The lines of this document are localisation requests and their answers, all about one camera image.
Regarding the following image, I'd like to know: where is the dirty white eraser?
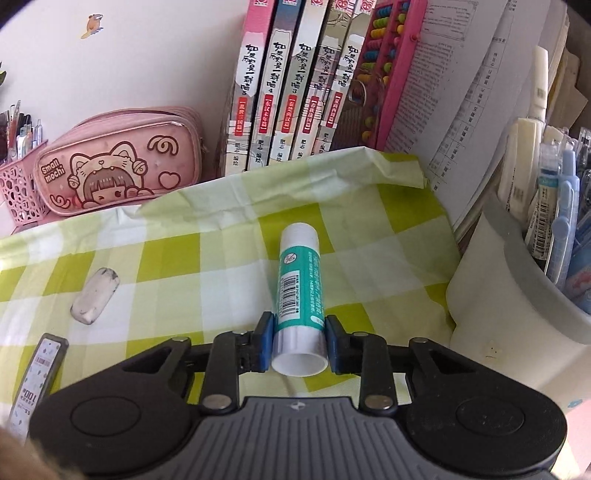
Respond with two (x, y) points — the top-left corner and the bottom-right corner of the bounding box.
(70, 268), (121, 323)

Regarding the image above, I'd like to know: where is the pink cartoon pencil case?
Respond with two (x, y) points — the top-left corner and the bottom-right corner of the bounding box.
(34, 105), (206, 217)

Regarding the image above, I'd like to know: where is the bunch of pens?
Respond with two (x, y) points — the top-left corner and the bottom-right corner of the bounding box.
(0, 99), (44, 167)

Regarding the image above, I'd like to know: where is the pink perforated pen holder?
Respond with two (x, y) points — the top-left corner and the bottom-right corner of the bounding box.
(0, 154), (51, 236)

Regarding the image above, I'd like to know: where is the white labelled flat box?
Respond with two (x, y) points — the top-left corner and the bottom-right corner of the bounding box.
(10, 333), (69, 437)

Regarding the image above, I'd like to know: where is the person's right forearm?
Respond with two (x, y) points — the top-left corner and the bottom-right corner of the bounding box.
(0, 429), (61, 480)

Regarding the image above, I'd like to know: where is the green checked tablecloth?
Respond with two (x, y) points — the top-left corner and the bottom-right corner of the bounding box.
(0, 147), (462, 416)

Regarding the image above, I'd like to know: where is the bundle of pens and markers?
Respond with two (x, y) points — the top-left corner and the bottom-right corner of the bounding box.
(496, 46), (591, 315)

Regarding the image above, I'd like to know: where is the stack of printed papers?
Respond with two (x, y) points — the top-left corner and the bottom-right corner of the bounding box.
(383, 0), (571, 232)

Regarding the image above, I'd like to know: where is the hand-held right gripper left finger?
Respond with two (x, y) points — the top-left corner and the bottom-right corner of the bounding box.
(121, 311), (276, 411)

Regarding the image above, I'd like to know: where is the pink abacus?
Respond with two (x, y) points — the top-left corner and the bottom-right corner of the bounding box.
(332, 0), (428, 151)

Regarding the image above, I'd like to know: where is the green white glue stick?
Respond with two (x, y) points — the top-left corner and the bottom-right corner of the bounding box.
(271, 222), (329, 377)

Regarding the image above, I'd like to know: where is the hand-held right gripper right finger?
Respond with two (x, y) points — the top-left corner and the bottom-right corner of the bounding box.
(325, 315), (467, 414)

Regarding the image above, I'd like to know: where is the white grey pen cup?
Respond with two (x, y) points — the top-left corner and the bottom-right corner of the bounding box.
(445, 187), (591, 393)

